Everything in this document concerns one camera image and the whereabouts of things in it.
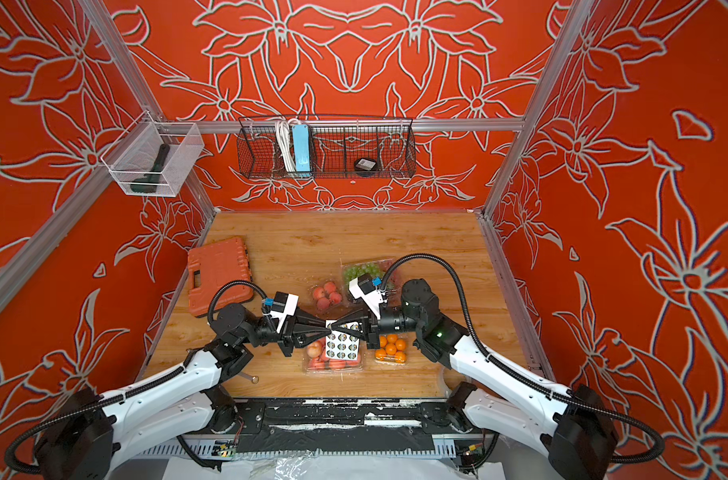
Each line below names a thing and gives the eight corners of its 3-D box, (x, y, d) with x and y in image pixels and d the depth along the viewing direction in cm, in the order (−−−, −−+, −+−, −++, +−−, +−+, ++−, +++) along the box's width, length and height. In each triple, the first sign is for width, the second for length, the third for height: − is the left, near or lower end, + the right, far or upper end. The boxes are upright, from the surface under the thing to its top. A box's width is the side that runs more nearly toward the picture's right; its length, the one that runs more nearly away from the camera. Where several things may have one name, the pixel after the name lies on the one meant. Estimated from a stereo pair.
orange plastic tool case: (196, 321, 91) (188, 313, 87) (193, 258, 107) (187, 249, 103) (257, 301, 96) (252, 292, 92) (246, 243, 112) (241, 234, 108)
